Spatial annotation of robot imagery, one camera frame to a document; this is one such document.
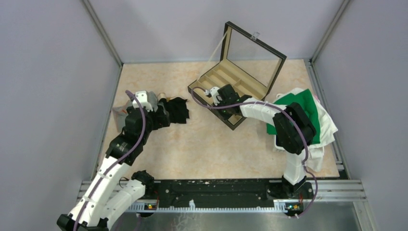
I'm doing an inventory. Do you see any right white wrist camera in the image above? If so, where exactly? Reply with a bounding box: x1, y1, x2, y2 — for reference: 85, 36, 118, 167
204, 87, 220, 106

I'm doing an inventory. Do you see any green cloth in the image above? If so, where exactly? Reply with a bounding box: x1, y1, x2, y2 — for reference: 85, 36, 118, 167
267, 103, 316, 154

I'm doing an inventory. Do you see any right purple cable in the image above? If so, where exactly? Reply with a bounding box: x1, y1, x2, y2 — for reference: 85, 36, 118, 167
191, 87, 319, 219

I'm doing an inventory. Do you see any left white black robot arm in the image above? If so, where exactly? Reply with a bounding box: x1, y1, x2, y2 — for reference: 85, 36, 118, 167
57, 106, 170, 231

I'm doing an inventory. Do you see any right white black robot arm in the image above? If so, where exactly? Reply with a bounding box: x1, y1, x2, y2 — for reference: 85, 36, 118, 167
210, 84, 317, 198

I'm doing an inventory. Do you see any black underwear with beige waistband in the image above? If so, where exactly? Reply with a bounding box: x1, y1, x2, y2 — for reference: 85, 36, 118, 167
157, 92, 190, 124

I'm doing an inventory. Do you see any white cloth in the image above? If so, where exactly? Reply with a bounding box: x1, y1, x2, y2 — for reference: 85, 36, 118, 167
274, 88, 338, 172

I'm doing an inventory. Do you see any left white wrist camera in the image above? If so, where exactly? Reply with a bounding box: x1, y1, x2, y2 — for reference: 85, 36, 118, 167
134, 90, 158, 112

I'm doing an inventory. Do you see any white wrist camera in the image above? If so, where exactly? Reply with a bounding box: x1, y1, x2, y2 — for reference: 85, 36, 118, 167
204, 87, 220, 106
134, 90, 158, 112

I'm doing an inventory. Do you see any grey striped underwear orange trim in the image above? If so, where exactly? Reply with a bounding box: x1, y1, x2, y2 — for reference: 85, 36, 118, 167
112, 100, 132, 132

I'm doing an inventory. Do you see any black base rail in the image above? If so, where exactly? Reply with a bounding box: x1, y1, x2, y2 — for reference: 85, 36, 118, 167
142, 178, 313, 208

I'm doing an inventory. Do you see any black leather compartment box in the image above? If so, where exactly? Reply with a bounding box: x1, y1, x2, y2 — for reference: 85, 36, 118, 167
188, 21, 287, 130

